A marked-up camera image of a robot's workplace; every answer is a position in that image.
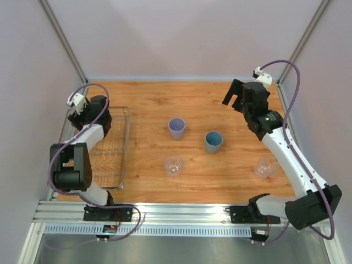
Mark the purple plastic cup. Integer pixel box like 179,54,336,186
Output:
168,117,185,140

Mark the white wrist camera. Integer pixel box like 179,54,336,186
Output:
252,67,272,90
67,92,88,115

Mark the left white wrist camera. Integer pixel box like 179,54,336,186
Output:
67,92,88,115

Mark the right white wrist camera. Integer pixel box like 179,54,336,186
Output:
252,67,272,90

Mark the slotted cable duct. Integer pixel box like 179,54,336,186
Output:
43,223,252,238

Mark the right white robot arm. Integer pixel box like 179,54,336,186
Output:
222,79,342,230

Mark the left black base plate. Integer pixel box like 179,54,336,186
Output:
83,204,133,223

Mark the clear glass cup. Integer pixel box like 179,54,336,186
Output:
163,155,183,177
254,155,279,179

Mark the wire dish rack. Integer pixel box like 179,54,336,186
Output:
52,106,130,192

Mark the aluminium front rail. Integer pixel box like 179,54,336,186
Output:
32,200,333,228

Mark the clear glass cup centre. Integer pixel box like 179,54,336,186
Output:
163,155,183,177

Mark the clear glass cup right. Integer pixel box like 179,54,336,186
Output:
254,155,279,179

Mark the right aluminium frame post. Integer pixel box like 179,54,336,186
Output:
277,0,333,83

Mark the blue plastic cup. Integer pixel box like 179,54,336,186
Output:
205,131,223,153

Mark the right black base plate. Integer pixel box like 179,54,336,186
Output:
225,205,281,224

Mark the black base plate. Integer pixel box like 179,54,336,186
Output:
225,205,281,224
83,204,133,223

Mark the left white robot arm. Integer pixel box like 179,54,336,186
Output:
48,95,116,221

